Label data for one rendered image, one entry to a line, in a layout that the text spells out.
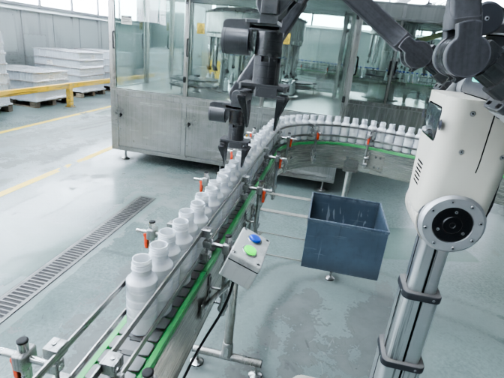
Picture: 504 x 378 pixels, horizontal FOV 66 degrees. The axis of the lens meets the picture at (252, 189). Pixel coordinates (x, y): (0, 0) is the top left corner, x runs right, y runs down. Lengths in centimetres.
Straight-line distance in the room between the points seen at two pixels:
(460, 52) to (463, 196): 39
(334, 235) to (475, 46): 94
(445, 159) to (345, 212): 89
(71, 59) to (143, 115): 528
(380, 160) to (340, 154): 26
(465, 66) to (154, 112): 429
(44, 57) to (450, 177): 992
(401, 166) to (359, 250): 120
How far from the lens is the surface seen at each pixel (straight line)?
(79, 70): 998
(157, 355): 82
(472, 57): 84
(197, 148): 476
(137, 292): 78
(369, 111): 633
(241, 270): 90
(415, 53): 127
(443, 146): 103
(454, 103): 102
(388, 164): 271
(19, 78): 879
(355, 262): 162
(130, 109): 501
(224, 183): 122
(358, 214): 186
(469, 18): 86
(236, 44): 85
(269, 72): 84
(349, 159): 273
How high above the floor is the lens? 156
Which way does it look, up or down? 21 degrees down
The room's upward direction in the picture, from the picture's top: 6 degrees clockwise
